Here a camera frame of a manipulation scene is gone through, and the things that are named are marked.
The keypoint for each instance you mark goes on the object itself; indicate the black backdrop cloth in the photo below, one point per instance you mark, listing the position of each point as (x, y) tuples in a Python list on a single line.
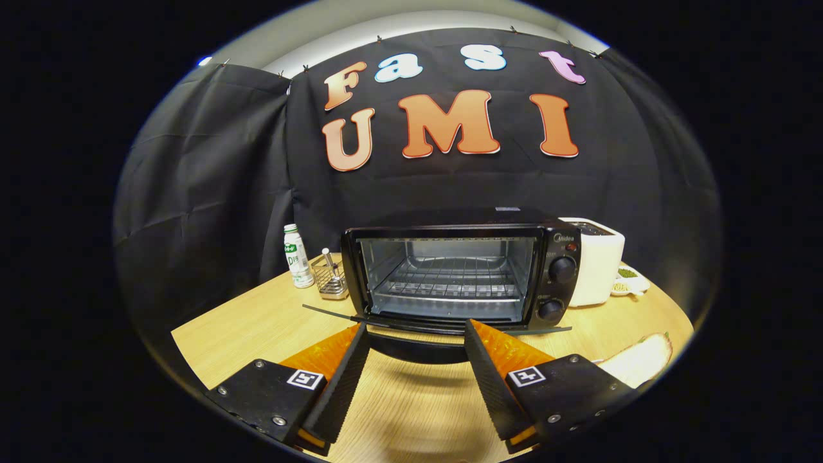
[(206, 193)]

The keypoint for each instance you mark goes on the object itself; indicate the bread and lettuce sandwich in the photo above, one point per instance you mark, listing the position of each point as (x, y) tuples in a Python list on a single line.
[(636, 360)]

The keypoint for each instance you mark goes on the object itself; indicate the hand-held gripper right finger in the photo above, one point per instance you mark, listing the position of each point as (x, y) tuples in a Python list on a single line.
[(492, 386)]

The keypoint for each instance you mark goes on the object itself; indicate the white divided dish of beans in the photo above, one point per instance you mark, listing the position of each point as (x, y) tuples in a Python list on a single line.
[(627, 274)]

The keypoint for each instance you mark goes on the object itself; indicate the white bottle green label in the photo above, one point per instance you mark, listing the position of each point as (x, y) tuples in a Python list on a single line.
[(298, 257)]

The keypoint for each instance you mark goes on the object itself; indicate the white pop-up toaster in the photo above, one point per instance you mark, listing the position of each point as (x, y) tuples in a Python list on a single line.
[(598, 270)]

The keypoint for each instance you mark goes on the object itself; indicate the black toaster oven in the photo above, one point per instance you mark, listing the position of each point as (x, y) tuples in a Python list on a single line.
[(560, 270)]

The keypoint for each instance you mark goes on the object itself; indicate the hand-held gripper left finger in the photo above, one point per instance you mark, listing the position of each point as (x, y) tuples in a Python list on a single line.
[(341, 386)]

